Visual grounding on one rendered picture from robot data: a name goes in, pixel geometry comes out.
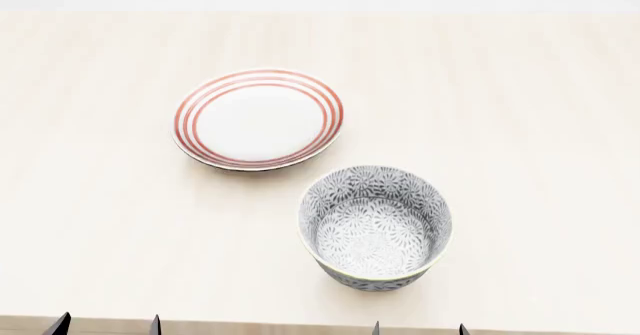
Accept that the grey floral patterned bowl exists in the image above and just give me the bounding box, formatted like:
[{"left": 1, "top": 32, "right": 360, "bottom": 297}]
[{"left": 297, "top": 164, "right": 454, "bottom": 293}]

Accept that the white plate with red rings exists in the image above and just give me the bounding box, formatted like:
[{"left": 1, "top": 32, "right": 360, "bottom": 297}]
[{"left": 171, "top": 68, "right": 346, "bottom": 173}]

